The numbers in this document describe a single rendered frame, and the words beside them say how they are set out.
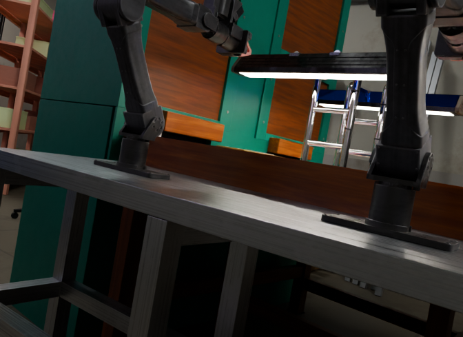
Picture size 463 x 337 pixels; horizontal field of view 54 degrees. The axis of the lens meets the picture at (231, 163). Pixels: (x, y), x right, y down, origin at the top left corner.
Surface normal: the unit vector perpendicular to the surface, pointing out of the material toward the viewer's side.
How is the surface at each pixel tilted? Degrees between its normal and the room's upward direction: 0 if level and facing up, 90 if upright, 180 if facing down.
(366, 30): 90
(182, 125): 90
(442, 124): 90
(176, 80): 90
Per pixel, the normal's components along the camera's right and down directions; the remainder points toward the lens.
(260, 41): 0.74, 0.15
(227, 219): -0.58, -0.08
